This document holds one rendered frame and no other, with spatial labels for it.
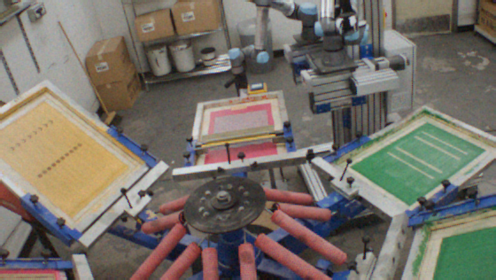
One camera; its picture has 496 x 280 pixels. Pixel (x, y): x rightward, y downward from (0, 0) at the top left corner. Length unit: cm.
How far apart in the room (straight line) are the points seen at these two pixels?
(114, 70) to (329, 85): 338
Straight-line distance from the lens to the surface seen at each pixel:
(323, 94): 254
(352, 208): 197
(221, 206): 147
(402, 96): 295
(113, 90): 551
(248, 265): 139
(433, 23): 658
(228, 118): 273
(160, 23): 553
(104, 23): 620
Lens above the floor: 227
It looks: 32 degrees down
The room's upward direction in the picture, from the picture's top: 11 degrees counter-clockwise
